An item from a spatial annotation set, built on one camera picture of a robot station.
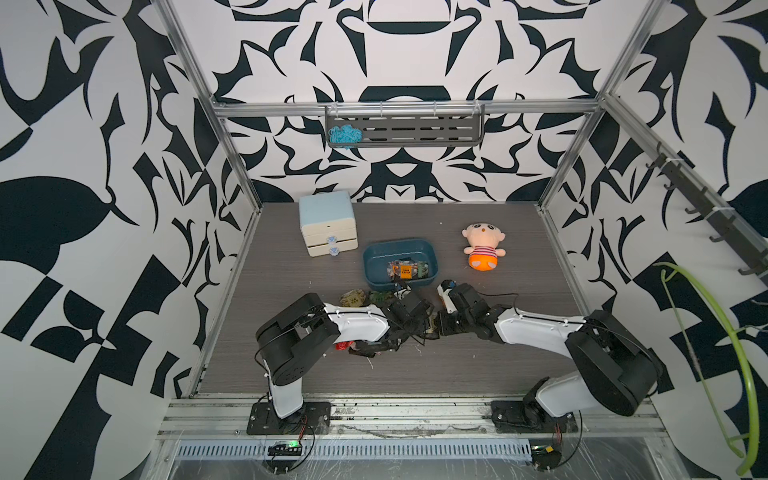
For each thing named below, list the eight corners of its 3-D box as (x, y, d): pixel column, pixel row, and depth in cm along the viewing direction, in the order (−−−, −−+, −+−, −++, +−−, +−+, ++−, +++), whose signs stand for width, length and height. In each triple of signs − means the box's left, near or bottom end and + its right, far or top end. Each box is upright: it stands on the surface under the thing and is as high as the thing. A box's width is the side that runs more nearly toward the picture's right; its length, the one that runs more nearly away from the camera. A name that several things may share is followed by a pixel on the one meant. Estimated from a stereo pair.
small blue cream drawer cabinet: (303, 258, 107) (292, 227, 94) (313, 212, 121) (304, 180, 108) (355, 258, 107) (351, 227, 94) (359, 212, 121) (355, 180, 108)
